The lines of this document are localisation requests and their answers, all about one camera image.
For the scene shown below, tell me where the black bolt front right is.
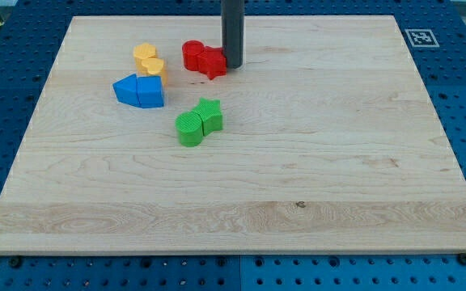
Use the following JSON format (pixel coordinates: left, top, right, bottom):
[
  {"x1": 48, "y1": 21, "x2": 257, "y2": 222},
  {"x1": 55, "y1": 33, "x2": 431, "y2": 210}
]
[{"x1": 457, "y1": 253, "x2": 466, "y2": 266}]

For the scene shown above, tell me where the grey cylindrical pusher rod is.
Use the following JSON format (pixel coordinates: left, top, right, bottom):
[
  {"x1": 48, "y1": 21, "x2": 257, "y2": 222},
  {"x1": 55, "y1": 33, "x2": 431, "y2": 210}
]
[{"x1": 221, "y1": 0, "x2": 244, "y2": 69}]

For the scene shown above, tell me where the black bolt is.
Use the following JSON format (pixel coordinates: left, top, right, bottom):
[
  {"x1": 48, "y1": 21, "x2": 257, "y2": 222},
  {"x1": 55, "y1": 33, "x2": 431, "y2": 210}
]
[
  {"x1": 8, "y1": 256, "x2": 23, "y2": 268},
  {"x1": 457, "y1": 253, "x2": 466, "y2": 266}
]

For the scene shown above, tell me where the black bolt front left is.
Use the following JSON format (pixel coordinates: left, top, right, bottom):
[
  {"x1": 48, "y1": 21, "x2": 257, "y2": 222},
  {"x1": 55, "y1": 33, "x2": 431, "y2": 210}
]
[{"x1": 8, "y1": 256, "x2": 23, "y2": 268}]

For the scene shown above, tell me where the yellow heart block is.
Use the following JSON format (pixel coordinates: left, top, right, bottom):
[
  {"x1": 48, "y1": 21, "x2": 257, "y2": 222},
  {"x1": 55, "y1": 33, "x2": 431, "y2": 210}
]
[{"x1": 140, "y1": 58, "x2": 167, "y2": 86}]

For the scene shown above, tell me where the blue pentagon block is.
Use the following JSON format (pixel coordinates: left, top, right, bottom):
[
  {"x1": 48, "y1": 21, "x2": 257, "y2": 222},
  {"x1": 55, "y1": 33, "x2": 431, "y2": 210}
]
[{"x1": 137, "y1": 76, "x2": 164, "y2": 108}]

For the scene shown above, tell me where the light wooden board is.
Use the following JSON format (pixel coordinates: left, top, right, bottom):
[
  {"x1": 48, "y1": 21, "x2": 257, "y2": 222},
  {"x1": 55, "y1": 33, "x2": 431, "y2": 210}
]
[{"x1": 0, "y1": 15, "x2": 466, "y2": 256}]

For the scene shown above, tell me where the green cylinder block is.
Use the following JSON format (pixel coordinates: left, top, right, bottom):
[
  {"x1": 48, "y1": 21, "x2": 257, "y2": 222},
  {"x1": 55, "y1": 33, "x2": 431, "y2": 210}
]
[{"x1": 175, "y1": 112, "x2": 204, "y2": 147}]

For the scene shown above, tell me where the red star block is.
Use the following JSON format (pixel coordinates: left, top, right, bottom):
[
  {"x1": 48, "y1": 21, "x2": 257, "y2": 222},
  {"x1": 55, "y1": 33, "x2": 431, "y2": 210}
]
[{"x1": 197, "y1": 46, "x2": 227, "y2": 80}]

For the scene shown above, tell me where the yellow hexagon block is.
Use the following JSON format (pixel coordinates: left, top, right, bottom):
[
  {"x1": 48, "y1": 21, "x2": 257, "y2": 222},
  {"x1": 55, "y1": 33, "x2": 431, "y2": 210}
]
[{"x1": 133, "y1": 43, "x2": 157, "y2": 74}]

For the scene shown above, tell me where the green star block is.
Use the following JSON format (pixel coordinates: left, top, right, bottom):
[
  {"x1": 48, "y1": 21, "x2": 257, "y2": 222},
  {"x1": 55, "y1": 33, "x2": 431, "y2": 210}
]
[{"x1": 193, "y1": 98, "x2": 223, "y2": 136}]

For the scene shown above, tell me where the red cylinder block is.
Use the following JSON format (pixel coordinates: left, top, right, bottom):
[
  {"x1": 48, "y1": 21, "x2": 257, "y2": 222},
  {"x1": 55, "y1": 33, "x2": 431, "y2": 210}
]
[{"x1": 181, "y1": 40, "x2": 204, "y2": 71}]

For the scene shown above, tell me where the blue triangle block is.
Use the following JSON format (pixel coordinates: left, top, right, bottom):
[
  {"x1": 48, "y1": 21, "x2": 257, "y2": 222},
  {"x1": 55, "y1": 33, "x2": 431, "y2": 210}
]
[{"x1": 112, "y1": 74, "x2": 140, "y2": 108}]

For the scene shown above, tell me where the white fiducial marker tag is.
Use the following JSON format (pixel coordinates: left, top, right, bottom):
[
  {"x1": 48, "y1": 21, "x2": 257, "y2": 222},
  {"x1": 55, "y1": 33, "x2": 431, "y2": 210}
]
[{"x1": 405, "y1": 28, "x2": 439, "y2": 48}]

